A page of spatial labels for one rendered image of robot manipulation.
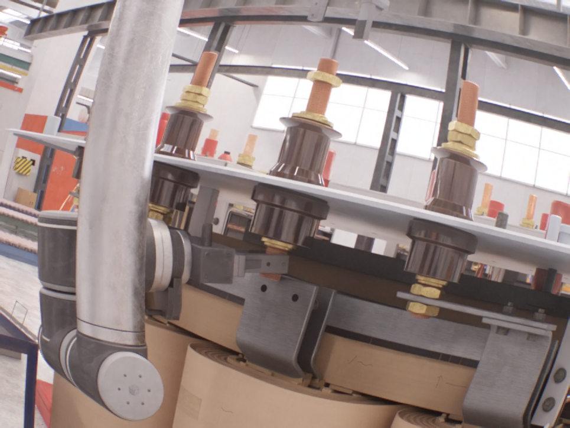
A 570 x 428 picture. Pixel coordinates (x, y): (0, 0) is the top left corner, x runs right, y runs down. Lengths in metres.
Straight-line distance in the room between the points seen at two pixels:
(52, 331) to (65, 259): 0.12
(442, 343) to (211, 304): 0.50
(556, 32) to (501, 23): 1.01
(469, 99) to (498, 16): 9.54
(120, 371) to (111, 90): 0.34
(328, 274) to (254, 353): 0.41
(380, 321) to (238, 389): 0.24
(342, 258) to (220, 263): 0.51
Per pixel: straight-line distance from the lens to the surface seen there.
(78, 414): 1.65
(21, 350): 1.64
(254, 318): 1.31
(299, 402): 1.22
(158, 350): 1.51
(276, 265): 1.25
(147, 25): 0.99
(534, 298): 1.39
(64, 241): 1.10
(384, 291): 1.61
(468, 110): 1.14
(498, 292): 1.45
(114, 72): 0.98
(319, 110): 1.28
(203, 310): 1.52
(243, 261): 1.20
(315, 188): 1.07
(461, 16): 10.93
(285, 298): 1.28
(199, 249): 1.16
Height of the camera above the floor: 1.28
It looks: 3 degrees up
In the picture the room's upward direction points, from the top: 15 degrees clockwise
